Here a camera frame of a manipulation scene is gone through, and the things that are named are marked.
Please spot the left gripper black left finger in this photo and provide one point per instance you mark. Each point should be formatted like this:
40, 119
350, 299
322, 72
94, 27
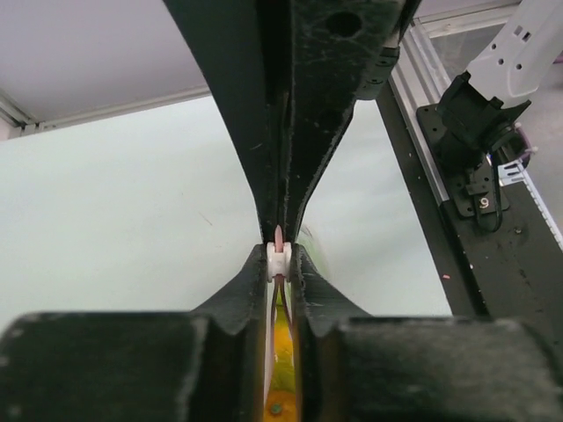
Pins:
205, 364

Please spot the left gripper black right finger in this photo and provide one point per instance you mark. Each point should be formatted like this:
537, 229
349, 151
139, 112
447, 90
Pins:
352, 366

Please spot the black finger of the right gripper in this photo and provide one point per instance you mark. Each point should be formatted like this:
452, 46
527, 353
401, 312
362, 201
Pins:
341, 51
240, 48

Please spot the yellow green mango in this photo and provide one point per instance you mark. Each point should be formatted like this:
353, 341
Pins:
283, 365

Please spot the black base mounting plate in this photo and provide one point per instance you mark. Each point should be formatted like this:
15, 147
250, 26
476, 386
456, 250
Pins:
515, 272

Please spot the aluminium frame rail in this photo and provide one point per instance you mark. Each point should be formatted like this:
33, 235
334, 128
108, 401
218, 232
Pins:
419, 77

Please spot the white slotted cable duct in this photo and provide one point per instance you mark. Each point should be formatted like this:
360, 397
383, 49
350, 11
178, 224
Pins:
513, 173

